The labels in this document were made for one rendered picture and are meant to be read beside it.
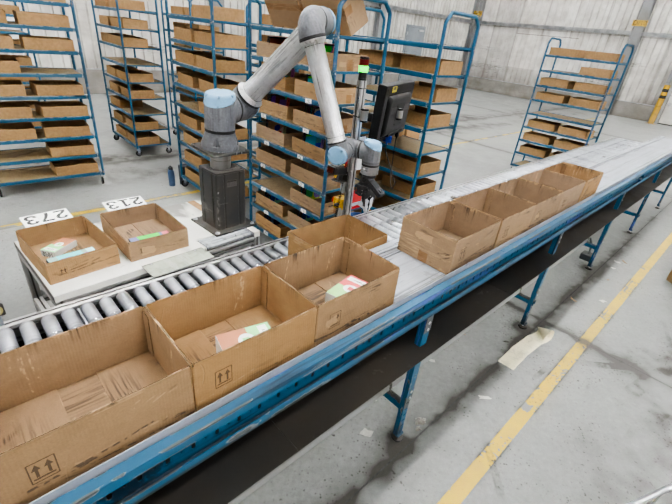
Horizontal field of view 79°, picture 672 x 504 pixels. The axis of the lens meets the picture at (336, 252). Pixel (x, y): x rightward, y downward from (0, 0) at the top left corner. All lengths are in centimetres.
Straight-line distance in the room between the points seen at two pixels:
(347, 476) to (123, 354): 120
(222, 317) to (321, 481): 98
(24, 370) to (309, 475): 129
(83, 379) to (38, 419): 14
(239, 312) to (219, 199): 91
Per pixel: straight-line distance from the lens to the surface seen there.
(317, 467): 212
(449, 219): 222
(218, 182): 218
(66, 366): 129
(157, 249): 209
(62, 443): 103
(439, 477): 220
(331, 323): 130
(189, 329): 137
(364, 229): 209
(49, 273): 199
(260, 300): 147
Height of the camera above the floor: 177
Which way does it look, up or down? 29 degrees down
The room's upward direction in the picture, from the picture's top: 6 degrees clockwise
